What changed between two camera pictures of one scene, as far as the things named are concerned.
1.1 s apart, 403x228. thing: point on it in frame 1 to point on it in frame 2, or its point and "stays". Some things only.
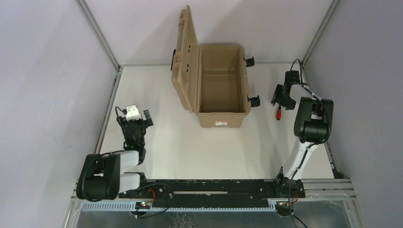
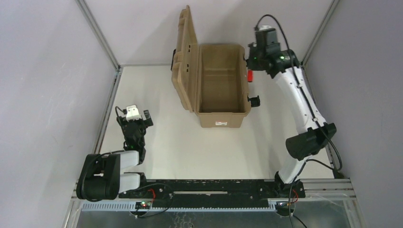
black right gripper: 283,97 to 250,62
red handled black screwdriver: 278,114 to 250,75
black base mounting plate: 217,193 stays
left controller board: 144,205 stays
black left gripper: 135,123 stays
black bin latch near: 255,101 stays
